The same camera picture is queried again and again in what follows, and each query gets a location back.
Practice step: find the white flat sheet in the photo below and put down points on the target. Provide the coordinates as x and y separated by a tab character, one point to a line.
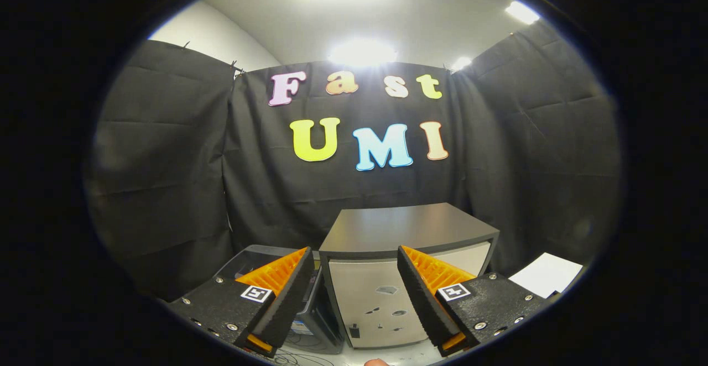
547	275

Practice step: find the black backdrop cloth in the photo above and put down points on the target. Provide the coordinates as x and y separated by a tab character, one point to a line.
265	183

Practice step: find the beige cabinet with dark top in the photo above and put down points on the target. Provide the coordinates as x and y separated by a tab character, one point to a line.
398	228

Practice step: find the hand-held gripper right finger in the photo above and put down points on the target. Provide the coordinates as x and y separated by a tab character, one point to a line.
421	299

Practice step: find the tiny ceiling light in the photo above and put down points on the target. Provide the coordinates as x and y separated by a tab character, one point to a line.
462	63

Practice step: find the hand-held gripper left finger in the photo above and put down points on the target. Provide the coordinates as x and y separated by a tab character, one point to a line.
285	299

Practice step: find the grey washing machine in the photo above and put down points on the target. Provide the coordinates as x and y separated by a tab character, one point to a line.
321	322

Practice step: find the oblong ceiling light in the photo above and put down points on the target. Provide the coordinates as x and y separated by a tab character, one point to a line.
362	52

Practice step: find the dark washing machine lid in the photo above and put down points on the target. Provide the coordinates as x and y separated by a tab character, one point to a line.
249	258

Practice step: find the small rectangular ceiling light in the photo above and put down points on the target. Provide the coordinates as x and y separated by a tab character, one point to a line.
522	12

